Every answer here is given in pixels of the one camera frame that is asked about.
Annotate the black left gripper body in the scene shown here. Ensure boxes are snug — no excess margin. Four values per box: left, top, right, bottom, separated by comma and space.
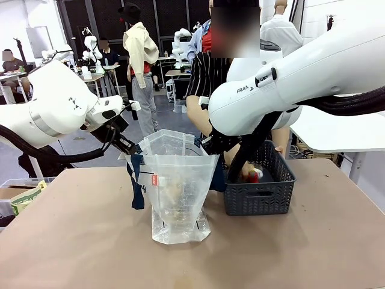
91, 125, 138, 154

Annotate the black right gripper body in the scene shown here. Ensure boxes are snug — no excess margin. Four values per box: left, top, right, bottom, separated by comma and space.
200, 131, 241, 155

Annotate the red and white packaged item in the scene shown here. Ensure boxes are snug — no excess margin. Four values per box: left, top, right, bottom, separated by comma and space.
247, 168, 264, 184

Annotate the clear plastic shopping bag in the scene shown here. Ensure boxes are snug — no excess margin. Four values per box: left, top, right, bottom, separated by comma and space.
125, 128, 228, 245

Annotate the dark grey plastic basket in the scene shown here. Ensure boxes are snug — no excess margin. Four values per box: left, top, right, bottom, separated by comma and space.
223, 140, 297, 217

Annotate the person's right forearm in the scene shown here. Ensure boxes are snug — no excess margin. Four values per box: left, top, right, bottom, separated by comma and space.
223, 149, 243, 169

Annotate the person's left forearm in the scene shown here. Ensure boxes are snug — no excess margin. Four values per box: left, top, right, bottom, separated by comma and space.
271, 126, 291, 149

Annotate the beige item inside bag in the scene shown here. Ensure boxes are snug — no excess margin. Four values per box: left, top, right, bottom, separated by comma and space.
159, 177, 185, 211

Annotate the green printed paper bag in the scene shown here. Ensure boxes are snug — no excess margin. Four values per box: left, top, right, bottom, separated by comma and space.
10, 180, 48, 216

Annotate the person's right hand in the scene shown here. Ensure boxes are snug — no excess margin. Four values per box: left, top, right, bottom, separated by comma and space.
240, 161, 260, 182

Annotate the clear plastic storage box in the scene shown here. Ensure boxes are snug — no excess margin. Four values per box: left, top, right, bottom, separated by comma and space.
173, 99, 189, 114

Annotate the person in striped shirt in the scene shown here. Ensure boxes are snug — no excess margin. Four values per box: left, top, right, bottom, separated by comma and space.
185, 0, 291, 169

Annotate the wooden background table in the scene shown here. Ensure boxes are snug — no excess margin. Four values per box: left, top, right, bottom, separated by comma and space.
165, 69, 192, 78

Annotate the white table leg pole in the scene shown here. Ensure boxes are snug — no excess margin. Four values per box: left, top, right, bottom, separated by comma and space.
26, 150, 45, 181

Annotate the seated person in dark clothes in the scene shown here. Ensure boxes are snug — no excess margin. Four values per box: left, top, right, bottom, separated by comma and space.
97, 37, 121, 67

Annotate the black backpack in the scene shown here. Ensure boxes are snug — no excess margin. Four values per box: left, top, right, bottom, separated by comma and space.
17, 144, 75, 178

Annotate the mannequin beige jacket black hat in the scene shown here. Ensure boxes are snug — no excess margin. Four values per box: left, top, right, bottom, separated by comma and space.
117, 1, 160, 136

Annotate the person red shirt blue overshirt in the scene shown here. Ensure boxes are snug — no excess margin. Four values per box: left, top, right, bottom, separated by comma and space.
186, 19, 213, 66

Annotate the cardboard box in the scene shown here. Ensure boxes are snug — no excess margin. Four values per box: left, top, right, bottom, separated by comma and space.
0, 186, 31, 200

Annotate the seated person grey shirt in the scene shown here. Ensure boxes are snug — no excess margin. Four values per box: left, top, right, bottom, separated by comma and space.
1, 49, 31, 98

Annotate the white side table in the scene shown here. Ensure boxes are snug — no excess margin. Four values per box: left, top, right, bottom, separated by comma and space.
288, 105, 385, 154

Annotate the mannequin in white shirt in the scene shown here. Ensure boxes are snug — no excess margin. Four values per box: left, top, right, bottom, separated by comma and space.
260, 0, 304, 57

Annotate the black right arm cable sleeve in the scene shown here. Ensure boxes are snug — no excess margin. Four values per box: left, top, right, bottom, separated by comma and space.
227, 92, 385, 181

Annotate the black arm cable sleeve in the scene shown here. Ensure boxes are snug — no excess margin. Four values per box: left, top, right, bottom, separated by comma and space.
0, 125, 121, 165
227, 92, 385, 181

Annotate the black left arm cable sleeve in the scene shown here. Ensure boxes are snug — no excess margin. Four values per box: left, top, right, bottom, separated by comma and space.
0, 125, 121, 165

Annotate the grey wall panel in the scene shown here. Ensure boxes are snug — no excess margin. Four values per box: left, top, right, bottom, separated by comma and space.
25, 26, 51, 60

